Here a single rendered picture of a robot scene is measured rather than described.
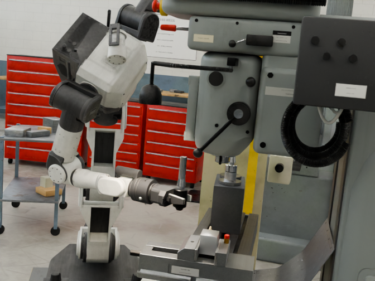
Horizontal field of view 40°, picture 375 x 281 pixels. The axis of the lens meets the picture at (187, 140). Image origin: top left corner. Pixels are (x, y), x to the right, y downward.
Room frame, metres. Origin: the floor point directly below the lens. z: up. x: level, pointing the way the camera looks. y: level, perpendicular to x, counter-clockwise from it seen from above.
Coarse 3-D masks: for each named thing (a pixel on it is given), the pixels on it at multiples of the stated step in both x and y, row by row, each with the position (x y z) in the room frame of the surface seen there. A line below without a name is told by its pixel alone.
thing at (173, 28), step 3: (162, 27) 1.78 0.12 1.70; (165, 27) 1.78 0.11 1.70; (168, 27) 1.77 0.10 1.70; (171, 27) 1.77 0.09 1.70; (174, 27) 1.77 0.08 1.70; (177, 27) 1.77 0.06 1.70; (180, 27) 1.77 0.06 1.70; (183, 27) 1.77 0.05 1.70; (186, 27) 1.77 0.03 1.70; (165, 30) 1.78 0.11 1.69; (168, 30) 1.78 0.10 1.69; (171, 30) 1.77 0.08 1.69; (174, 30) 1.77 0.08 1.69; (180, 30) 1.78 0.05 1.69; (183, 30) 1.77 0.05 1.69; (186, 30) 1.77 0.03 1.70
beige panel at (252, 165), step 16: (208, 160) 3.39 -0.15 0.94; (240, 160) 3.35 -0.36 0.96; (256, 160) 3.32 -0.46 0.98; (208, 176) 3.38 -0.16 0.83; (256, 176) 3.32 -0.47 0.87; (208, 192) 3.38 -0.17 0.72; (256, 192) 3.32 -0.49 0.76; (208, 208) 3.38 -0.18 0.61; (256, 208) 3.32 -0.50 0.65; (256, 240) 3.32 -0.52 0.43; (256, 256) 3.34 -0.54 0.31
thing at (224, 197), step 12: (216, 180) 2.03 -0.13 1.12; (240, 180) 2.07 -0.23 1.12; (216, 192) 1.94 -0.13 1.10; (228, 192) 1.94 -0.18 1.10; (240, 192) 1.93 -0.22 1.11; (216, 204) 1.94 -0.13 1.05; (228, 204) 1.94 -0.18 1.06; (240, 204) 1.93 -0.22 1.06; (216, 216) 1.94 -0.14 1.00; (228, 216) 1.94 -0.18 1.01; (240, 216) 1.93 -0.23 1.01; (216, 228) 1.94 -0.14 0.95; (228, 228) 1.93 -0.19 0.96; (240, 228) 1.93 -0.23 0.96
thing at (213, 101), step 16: (208, 64) 1.56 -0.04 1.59; (224, 64) 1.55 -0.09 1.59; (240, 64) 1.54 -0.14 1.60; (256, 64) 1.54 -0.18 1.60; (208, 80) 1.55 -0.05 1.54; (224, 80) 1.54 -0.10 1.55; (240, 80) 1.54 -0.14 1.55; (256, 80) 1.54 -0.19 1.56; (208, 96) 1.56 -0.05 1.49; (224, 96) 1.55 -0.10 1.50; (240, 96) 1.54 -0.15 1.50; (256, 96) 1.54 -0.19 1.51; (208, 112) 1.56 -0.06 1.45; (224, 112) 1.54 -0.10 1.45; (256, 112) 1.55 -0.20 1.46; (208, 128) 1.55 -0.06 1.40; (240, 128) 1.54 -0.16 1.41; (224, 144) 1.56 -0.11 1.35; (240, 144) 1.55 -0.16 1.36
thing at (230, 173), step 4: (228, 168) 1.98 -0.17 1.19; (232, 168) 1.97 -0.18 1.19; (236, 168) 1.98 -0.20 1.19; (228, 172) 1.98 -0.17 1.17; (232, 172) 1.97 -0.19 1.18; (236, 172) 1.99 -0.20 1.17; (224, 176) 1.99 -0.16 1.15; (228, 176) 1.97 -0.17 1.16; (232, 176) 1.97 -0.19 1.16; (236, 176) 1.99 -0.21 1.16; (228, 180) 1.97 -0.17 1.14; (232, 180) 1.97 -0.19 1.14
